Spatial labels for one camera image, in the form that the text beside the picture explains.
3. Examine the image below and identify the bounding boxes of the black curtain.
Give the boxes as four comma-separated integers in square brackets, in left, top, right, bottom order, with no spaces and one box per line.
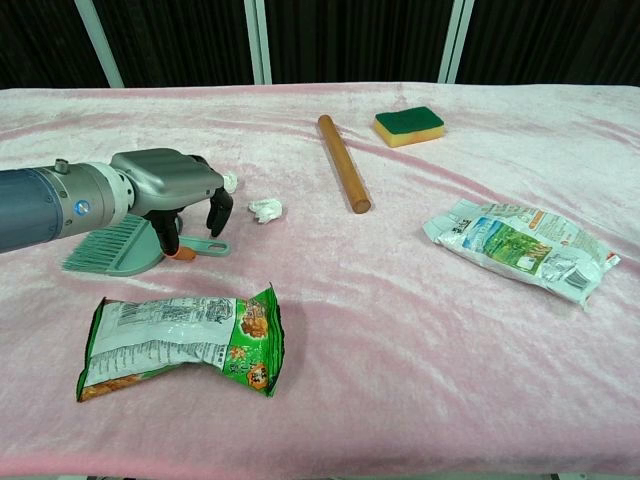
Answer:
[0,0,640,91]

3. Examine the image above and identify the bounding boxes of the large white paper ball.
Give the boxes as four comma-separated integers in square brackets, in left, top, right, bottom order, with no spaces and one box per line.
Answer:
[248,198,285,225]

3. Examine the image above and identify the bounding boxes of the wooden rolling pin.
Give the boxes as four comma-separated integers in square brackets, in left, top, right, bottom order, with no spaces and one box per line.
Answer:
[317,114,374,215]

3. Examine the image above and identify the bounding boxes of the double white frame post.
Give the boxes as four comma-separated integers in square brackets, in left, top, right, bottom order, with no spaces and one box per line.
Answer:
[243,0,274,85]

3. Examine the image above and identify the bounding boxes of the green white snack bag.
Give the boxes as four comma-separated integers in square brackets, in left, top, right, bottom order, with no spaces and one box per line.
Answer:
[75,282,285,403]

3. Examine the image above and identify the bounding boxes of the white snack bag landscape print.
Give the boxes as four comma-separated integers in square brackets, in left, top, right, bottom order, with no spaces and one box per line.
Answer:
[422,198,622,311]

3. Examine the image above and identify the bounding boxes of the slanted white frame post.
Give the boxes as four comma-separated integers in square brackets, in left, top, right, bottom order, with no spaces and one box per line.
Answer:
[73,0,125,89]

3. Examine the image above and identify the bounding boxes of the green yellow sponge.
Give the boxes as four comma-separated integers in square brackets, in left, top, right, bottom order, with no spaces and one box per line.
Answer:
[374,106,446,149]

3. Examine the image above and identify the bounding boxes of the pink velvet tablecloth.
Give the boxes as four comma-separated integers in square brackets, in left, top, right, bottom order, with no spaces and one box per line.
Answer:
[0,82,640,476]

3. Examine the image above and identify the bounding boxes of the teal plastic hand broom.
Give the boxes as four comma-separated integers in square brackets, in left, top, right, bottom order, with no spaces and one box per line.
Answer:
[61,213,232,278]

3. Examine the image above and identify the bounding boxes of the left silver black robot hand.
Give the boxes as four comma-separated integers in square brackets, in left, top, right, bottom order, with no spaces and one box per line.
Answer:
[110,148,235,262]

